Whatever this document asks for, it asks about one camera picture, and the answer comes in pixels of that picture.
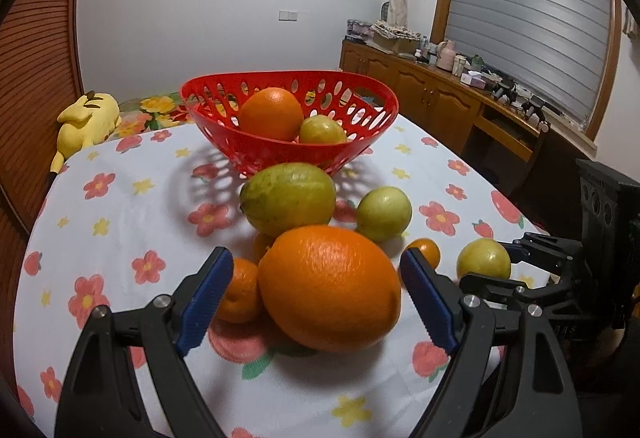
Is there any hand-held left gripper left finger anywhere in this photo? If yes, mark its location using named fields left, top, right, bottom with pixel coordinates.
left=54, top=246, right=235, bottom=438

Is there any grey window blind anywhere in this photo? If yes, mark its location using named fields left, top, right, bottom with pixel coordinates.
left=445, top=0, right=613, bottom=126

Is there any small tangerine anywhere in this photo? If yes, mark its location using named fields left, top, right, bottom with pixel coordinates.
left=404, top=238, right=441, bottom=271

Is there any pink kettle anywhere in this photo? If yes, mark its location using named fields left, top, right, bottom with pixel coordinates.
left=436, top=39, right=457, bottom=69

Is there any large orange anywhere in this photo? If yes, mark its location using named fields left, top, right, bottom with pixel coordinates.
left=257, top=225, right=402, bottom=354

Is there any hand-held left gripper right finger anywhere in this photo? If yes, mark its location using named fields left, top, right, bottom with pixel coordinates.
left=399, top=248, right=583, bottom=438

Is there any white floral tablecloth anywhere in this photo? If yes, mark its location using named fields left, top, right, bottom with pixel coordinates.
left=12, top=110, right=551, bottom=438

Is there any yellow-green round fruit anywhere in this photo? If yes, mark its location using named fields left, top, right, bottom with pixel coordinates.
left=299, top=115, right=348, bottom=145
left=456, top=238, right=512, bottom=281

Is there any stack of small boxes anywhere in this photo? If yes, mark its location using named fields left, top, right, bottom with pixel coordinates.
left=346, top=19, right=375, bottom=44

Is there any green round fruit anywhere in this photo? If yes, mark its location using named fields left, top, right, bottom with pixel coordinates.
left=356, top=186, right=413, bottom=242

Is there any wooden slatted wardrobe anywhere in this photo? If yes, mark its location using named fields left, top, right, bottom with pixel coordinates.
left=0, top=0, right=93, bottom=239

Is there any floral blanket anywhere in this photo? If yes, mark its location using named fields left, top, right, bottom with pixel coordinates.
left=112, top=92, right=201, bottom=139

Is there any large green oval fruit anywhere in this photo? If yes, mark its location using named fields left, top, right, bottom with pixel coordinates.
left=239, top=162, right=337, bottom=238

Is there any tiny tangerine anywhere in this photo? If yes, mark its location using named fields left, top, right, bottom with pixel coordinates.
left=251, top=232, right=275, bottom=264

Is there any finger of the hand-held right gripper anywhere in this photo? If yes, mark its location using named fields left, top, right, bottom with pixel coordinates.
left=459, top=271, right=576, bottom=316
left=500, top=232, right=583, bottom=275

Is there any wooden cabinet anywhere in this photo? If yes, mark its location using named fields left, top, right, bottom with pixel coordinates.
left=340, top=40, right=551, bottom=199

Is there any black clamp device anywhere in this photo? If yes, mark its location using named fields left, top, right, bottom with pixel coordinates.
left=520, top=99, right=551, bottom=131
left=492, top=80, right=521, bottom=102

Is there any red perforated plastic basket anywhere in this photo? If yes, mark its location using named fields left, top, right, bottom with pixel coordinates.
left=180, top=70, right=399, bottom=179

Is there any cardboard box with patterned cloth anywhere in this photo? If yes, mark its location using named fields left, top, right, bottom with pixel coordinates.
left=370, top=20, right=421, bottom=54

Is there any yellow plush toy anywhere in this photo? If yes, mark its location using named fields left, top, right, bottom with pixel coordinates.
left=49, top=91, right=123, bottom=189

